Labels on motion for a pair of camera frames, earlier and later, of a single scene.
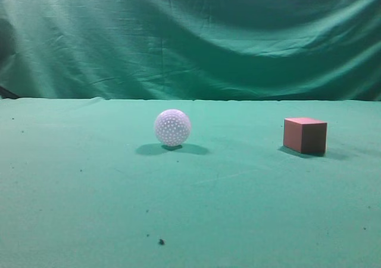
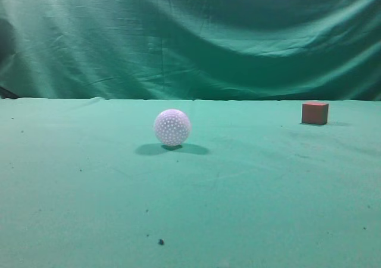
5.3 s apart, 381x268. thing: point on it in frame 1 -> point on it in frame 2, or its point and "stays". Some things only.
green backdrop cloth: [216, 41] stays
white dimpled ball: [172, 127] stays
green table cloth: [86, 183] stays
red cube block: [305, 136] -> [315, 113]
